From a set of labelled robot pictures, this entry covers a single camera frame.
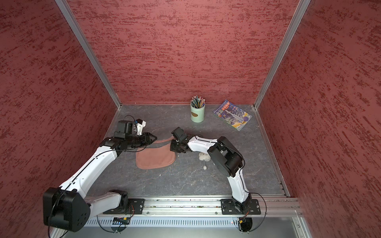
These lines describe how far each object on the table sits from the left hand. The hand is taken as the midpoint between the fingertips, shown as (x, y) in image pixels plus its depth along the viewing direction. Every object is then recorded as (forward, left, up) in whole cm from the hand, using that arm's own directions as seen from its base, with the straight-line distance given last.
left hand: (153, 141), depth 81 cm
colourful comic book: (+34, -53, -15) cm, 64 cm away
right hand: (+2, -9, -15) cm, 17 cm away
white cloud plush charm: (-3, -30, -13) cm, 33 cm away
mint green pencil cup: (+28, -25, -3) cm, 37 cm away
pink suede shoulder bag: (-2, +1, -14) cm, 14 cm away
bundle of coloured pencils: (+34, -25, -2) cm, 42 cm away
